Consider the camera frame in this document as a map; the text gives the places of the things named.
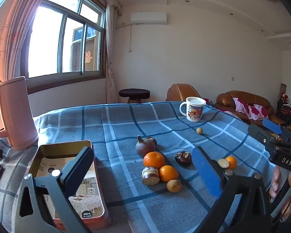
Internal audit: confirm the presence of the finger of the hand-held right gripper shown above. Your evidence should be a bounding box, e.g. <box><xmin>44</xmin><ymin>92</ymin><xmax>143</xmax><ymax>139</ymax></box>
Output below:
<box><xmin>262</xmin><ymin>119</ymin><xmax>291</xmax><ymax>140</ymax></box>
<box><xmin>248</xmin><ymin>124</ymin><xmax>280</xmax><ymax>151</ymax></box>

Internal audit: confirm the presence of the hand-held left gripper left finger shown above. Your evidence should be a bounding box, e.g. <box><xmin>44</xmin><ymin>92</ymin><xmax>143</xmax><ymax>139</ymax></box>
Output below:
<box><xmin>15</xmin><ymin>147</ymin><xmax>95</xmax><ymax>233</ymax></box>

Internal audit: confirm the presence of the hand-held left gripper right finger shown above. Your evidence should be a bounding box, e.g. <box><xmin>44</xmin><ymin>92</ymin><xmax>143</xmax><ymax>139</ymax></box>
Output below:
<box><xmin>191</xmin><ymin>146</ymin><xmax>273</xmax><ymax>233</ymax></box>

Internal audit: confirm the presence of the dark brown shrivelled fruit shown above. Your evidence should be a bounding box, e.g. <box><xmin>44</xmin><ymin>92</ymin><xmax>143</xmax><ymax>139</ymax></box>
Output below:
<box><xmin>175</xmin><ymin>151</ymin><xmax>192</xmax><ymax>167</ymax></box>

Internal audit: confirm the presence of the rectangular metal tin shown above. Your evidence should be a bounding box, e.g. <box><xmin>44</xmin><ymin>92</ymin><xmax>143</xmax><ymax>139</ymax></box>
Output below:
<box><xmin>28</xmin><ymin>139</ymin><xmax>112</xmax><ymax>230</ymax></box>

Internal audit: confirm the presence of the yellow-brown round fruit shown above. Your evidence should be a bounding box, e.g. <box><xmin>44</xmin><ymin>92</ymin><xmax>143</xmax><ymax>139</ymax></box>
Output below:
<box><xmin>166</xmin><ymin>179</ymin><xmax>182</xmax><ymax>193</ymax></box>

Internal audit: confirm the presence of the medium orange tangerine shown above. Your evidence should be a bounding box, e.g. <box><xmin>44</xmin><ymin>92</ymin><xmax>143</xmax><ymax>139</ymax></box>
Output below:
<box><xmin>159</xmin><ymin>165</ymin><xmax>179</xmax><ymax>182</ymax></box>

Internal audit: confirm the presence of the large orange tangerine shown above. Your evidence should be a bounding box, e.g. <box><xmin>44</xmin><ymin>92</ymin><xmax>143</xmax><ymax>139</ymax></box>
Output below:
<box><xmin>143</xmin><ymin>151</ymin><xmax>165</xmax><ymax>170</ymax></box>

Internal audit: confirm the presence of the person's right hand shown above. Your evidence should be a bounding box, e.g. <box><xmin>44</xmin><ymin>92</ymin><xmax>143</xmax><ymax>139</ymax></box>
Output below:
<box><xmin>269</xmin><ymin>165</ymin><xmax>291</xmax><ymax>215</ymax></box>

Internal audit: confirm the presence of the dark shelf with ornaments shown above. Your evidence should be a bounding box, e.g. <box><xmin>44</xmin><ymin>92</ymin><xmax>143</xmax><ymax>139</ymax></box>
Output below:
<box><xmin>276</xmin><ymin>84</ymin><xmax>291</xmax><ymax>127</ymax></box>

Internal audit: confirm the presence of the pink floral cushion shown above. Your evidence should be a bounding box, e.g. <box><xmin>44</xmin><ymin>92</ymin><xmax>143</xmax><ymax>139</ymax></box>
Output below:
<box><xmin>231</xmin><ymin>97</ymin><xmax>269</xmax><ymax>120</ymax></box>

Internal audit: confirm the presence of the small orange tangerine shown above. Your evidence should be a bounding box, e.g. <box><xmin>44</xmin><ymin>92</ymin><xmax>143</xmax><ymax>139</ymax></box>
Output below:
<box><xmin>225</xmin><ymin>156</ymin><xmax>237</xmax><ymax>170</ymax></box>

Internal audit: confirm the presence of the printed paper tin liner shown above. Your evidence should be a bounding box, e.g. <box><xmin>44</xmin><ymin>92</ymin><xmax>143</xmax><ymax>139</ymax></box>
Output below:
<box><xmin>35</xmin><ymin>156</ymin><xmax>105</xmax><ymax>220</ymax></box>

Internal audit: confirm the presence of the brown leather sofa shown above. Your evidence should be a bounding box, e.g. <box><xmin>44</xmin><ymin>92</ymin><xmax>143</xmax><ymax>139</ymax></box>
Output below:
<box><xmin>215</xmin><ymin>90</ymin><xmax>288</xmax><ymax>127</ymax></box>

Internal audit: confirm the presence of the white printed mug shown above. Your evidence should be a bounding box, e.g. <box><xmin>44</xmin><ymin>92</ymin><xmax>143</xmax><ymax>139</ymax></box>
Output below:
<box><xmin>179</xmin><ymin>97</ymin><xmax>207</xmax><ymax>122</ymax></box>

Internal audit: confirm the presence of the blue plaid tablecloth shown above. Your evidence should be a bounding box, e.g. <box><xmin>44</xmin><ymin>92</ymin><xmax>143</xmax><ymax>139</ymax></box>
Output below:
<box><xmin>0</xmin><ymin>101</ymin><xmax>282</xmax><ymax>233</ymax></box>

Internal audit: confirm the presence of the pink electric kettle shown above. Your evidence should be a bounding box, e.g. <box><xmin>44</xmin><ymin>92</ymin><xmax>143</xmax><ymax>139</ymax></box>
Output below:
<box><xmin>0</xmin><ymin>76</ymin><xmax>39</xmax><ymax>151</ymax></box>

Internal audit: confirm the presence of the brown leather armchair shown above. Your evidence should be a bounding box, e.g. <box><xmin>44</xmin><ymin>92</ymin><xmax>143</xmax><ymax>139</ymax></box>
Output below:
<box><xmin>166</xmin><ymin>84</ymin><xmax>202</xmax><ymax>102</ymax></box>

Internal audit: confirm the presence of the round dark stool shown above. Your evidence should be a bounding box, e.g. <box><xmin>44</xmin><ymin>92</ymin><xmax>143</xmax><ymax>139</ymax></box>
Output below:
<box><xmin>118</xmin><ymin>89</ymin><xmax>151</xmax><ymax>103</ymax></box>

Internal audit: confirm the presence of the white curtain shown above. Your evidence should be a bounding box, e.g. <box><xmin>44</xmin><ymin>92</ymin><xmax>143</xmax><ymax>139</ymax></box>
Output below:
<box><xmin>105</xmin><ymin>1</ymin><xmax>122</xmax><ymax>103</ymax></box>

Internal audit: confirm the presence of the sliding glass window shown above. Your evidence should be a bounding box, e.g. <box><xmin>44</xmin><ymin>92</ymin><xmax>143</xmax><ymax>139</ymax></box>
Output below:
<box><xmin>24</xmin><ymin>0</ymin><xmax>107</xmax><ymax>95</ymax></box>

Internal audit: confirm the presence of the pink patterned curtain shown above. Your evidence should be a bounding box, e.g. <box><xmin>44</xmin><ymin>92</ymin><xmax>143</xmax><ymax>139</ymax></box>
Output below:
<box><xmin>0</xmin><ymin>0</ymin><xmax>56</xmax><ymax>83</ymax></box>

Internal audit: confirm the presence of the black power cord plug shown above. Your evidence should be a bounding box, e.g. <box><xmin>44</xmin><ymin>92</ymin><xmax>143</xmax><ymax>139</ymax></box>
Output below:
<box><xmin>0</xmin><ymin>136</ymin><xmax>9</xmax><ymax>159</ymax></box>

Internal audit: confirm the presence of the white wall cable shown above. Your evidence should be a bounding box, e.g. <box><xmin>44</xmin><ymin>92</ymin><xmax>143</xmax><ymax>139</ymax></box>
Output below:
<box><xmin>128</xmin><ymin>24</ymin><xmax>134</xmax><ymax>53</ymax></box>

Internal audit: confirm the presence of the white wall air conditioner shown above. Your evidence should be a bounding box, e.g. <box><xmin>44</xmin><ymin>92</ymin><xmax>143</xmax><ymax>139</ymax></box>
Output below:
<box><xmin>131</xmin><ymin>12</ymin><xmax>167</xmax><ymax>25</ymax></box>

